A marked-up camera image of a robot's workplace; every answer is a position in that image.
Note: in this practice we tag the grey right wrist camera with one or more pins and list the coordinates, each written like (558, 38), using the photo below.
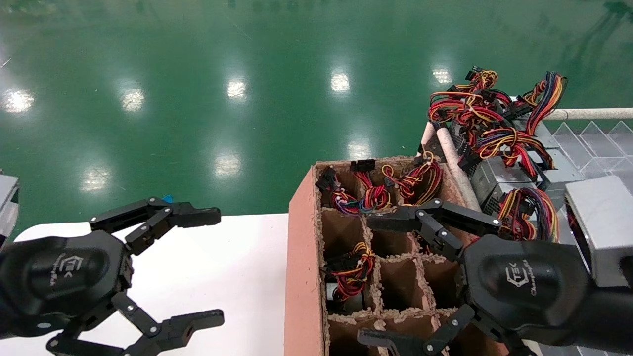
(603, 227)

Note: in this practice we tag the blue floor scrap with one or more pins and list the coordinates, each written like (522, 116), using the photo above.
(167, 199)

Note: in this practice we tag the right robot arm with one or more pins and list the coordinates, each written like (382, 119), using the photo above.
(615, 321)

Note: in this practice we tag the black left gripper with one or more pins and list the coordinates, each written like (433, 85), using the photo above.
(64, 277)

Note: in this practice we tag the grey power supply red-yellow harness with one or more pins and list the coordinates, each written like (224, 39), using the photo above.
(353, 269)

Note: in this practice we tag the grey power supply blue-orange harness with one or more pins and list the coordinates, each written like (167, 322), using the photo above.
(546, 96)

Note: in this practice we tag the power supply pink-purple harness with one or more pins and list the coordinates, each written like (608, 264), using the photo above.
(346, 202)

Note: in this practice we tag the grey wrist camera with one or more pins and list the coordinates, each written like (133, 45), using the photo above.
(603, 227)
(7, 207)

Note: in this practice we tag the beige rack pipe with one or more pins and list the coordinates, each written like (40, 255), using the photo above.
(593, 113)
(452, 158)
(426, 138)

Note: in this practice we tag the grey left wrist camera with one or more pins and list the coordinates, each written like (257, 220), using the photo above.
(7, 207)

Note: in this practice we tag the brown cardboard divider box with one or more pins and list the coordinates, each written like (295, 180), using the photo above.
(301, 272)

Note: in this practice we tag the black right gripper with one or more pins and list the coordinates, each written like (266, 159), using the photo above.
(524, 287)

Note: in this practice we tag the power supply red harness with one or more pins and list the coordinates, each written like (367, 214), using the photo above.
(376, 195)

